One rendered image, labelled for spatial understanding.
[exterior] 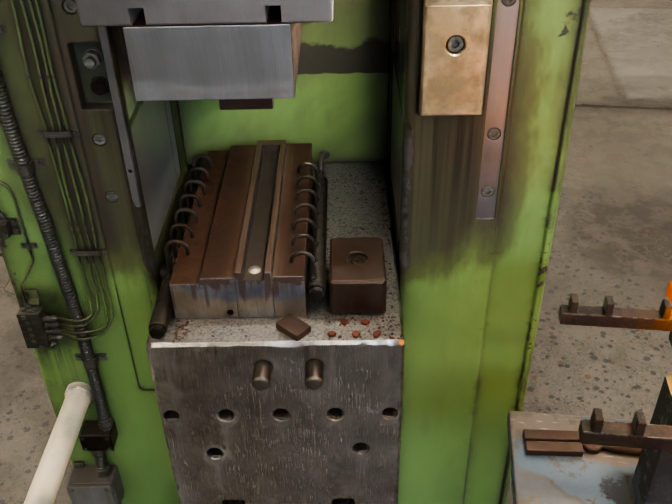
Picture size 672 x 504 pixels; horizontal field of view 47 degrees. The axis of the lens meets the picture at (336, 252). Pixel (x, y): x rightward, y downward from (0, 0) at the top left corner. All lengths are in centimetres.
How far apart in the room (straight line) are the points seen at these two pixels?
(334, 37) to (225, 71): 51
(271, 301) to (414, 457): 60
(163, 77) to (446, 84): 39
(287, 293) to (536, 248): 43
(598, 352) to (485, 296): 125
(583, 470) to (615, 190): 230
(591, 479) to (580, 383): 124
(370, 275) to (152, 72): 42
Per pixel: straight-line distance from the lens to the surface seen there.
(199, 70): 98
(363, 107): 151
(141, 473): 171
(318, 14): 94
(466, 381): 148
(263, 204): 131
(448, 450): 162
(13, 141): 123
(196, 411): 124
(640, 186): 349
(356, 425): 125
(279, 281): 113
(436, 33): 108
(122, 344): 145
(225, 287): 115
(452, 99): 112
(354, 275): 114
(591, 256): 298
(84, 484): 169
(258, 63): 97
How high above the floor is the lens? 167
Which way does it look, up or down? 35 degrees down
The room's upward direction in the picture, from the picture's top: 1 degrees counter-clockwise
